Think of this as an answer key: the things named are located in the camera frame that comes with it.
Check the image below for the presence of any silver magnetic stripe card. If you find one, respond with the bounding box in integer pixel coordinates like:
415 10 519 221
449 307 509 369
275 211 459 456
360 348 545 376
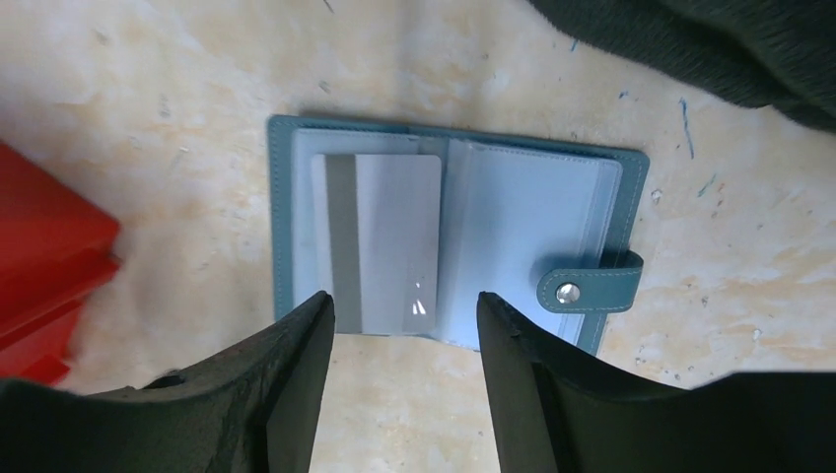
312 154 442 336

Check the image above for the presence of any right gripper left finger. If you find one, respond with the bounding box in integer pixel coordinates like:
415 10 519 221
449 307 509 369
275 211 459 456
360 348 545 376
1 292 335 472

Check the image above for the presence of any red plastic bin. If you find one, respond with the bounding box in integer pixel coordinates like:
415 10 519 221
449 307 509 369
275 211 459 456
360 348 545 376
1 144 120 385

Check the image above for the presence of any blue card holder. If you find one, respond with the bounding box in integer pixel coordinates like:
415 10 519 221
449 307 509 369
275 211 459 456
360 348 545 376
266 115 650 354

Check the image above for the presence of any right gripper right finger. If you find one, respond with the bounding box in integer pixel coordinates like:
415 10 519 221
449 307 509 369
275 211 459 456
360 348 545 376
477 293 835 472

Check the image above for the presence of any black floral blanket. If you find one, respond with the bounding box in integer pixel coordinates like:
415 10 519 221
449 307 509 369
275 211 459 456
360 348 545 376
531 1 835 133

